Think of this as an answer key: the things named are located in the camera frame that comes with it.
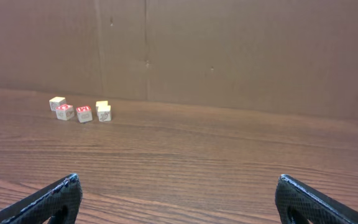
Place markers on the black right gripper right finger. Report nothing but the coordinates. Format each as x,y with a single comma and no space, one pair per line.
297,202

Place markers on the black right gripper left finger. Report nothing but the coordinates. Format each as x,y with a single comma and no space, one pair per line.
58,202

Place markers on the red O wooden block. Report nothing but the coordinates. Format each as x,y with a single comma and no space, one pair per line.
65,112

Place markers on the red M wooden block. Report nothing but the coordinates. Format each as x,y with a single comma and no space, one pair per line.
84,114

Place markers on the yellow wooden block far left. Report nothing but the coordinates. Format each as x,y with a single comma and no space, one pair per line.
56,102

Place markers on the yellow wooden block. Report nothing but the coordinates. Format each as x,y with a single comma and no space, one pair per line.
56,102
104,113
101,103

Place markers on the yellow wooden block right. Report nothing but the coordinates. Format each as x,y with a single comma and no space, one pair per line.
104,113

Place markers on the yellow wooden block top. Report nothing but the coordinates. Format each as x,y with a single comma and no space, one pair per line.
101,103

